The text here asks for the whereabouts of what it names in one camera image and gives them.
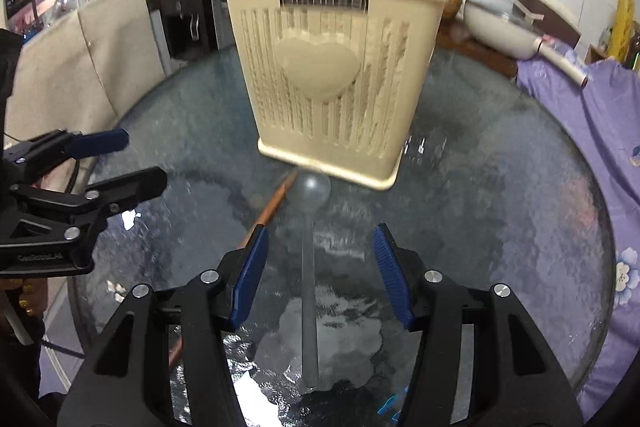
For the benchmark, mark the white water dispenser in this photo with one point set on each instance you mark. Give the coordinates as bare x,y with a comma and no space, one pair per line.
180,17

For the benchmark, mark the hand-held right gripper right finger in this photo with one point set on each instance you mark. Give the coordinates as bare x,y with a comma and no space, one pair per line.
392,277

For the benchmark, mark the beige plastic utensil holder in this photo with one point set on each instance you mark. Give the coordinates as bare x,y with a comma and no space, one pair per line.
320,72

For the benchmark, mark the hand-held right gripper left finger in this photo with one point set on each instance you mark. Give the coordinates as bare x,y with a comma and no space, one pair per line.
250,277

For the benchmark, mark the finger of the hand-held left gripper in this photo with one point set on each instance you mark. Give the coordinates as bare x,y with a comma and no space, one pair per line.
130,184
100,142

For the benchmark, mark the brown and white rice cooker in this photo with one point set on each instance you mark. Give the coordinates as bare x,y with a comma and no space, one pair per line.
555,17

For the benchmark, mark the brown wooden chopstick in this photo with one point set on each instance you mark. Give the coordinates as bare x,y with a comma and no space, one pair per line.
272,207

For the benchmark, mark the beige chair backs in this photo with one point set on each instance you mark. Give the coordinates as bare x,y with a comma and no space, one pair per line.
60,72

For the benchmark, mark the purple floral cloth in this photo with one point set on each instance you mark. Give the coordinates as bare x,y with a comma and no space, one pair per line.
600,147

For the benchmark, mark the cream frying pan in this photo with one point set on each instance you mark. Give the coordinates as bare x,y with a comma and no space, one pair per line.
495,32

